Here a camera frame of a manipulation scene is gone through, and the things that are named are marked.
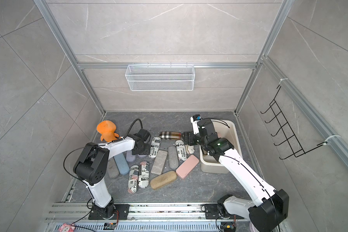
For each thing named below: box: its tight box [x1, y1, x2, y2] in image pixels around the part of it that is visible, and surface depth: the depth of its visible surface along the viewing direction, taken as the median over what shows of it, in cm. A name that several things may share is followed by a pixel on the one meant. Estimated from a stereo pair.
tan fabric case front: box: [149, 170, 178, 190], surface depth 83 cm
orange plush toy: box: [96, 120, 120, 143], surface depth 102 cm
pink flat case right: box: [175, 154, 200, 180], surface depth 90 cm
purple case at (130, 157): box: [125, 149, 136, 163], surface depth 92 cm
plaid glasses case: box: [159, 131, 182, 140], surface depth 103 cm
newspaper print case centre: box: [173, 139, 188, 161], surface depth 95 cm
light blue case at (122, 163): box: [114, 152, 131, 175], surface depth 88 cm
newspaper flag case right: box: [138, 160, 150, 189], surface depth 85 cm
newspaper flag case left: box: [127, 164, 140, 194], surface depth 83 cm
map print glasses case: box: [187, 145, 195, 155], surface depth 97 cm
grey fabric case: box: [167, 145, 179, 170], surface depth 92 cm
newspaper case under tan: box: [148, 136, 162, 160], surface depth 97 cm
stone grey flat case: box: [150, 149, 169, 175], surface depth 90 cm
